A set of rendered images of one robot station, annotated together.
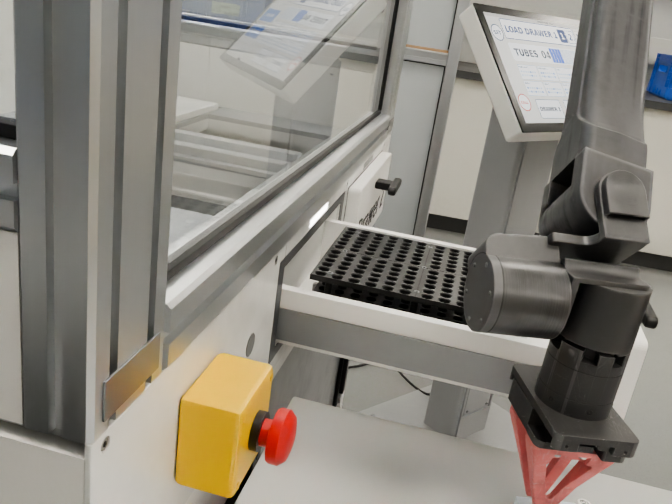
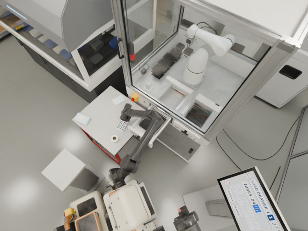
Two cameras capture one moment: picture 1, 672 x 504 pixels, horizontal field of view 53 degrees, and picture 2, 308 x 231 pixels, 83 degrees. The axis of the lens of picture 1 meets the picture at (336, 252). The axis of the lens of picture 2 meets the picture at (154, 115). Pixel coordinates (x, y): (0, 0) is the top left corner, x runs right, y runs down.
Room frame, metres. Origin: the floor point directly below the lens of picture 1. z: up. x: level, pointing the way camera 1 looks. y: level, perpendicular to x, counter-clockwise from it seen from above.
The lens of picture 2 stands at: (1.04, -0.79, 2.42)
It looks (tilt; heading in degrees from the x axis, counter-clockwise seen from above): 62 degrees down; 114
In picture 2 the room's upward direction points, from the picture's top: 4 degrees clockwise
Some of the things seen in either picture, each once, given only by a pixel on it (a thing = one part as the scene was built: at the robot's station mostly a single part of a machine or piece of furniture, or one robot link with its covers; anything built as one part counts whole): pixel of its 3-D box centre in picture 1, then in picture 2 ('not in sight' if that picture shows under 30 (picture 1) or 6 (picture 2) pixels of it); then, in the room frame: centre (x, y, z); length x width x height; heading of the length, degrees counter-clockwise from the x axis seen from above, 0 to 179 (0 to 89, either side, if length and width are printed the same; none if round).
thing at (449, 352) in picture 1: (410, 295); (153, 121); (0.72, -0.09, 0.86); 0.40 x 0.26 x 0.06; 80
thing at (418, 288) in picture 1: (419, 292); (152, 122); (0.72, -0.10, 0.87); 0.22 x 0.18 x 0.06; 80
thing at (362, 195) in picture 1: (367, 201); (186, 131); (1.05, -0.04, 0.87); 0.29 x 0.02 x 0.11; 170
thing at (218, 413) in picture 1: (229, 423); (134, 97); (0.41, 0.06, 0.88); 0.07 x 0.05 x 0.07; 170
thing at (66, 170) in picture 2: not in sight; (78, 175); (0.20, -0.87, 0.38); 0.30 x 0.30 x 0.76; 84
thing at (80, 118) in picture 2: not in sight; (82, 118); (0.04, -0.39, 0.78); 0.15 x 0.10 x 0.04; 4
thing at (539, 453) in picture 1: (551, 452); not in sight; (0.47, -0.20, 0.85); 0.07 x 0.07 x 0.09; 7
